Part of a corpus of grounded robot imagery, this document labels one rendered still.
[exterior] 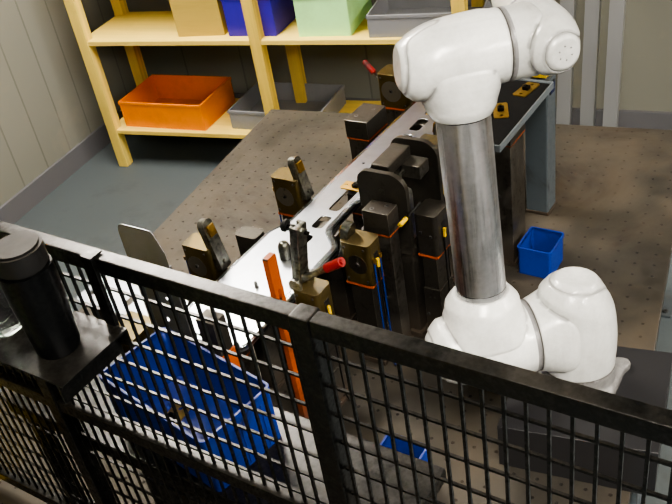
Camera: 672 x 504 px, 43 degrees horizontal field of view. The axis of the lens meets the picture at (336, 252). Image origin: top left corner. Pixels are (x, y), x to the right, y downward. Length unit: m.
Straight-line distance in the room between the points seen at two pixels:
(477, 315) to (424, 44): 0.54
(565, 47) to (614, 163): 1.45
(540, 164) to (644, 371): 0.83
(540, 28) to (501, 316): 0.56
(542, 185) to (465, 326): 0.99
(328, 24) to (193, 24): 0.72
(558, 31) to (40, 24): 3.75
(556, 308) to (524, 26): 0.57
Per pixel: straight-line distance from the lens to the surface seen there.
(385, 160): 2.03
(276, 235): 2.17
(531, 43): 1.51
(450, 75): 1.48
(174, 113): 4.65
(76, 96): 5.12
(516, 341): 1.73
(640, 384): 1.95
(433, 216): 2.00
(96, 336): 1.28
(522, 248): 2.37
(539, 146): 2.55
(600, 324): 1.78
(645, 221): 2.65
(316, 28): 4.08
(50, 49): 4.97
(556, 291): 1.76
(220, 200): 2.98
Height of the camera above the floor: 2.18
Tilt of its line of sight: 35 degrees down
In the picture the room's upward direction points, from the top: 10 degrees counter-clockwise
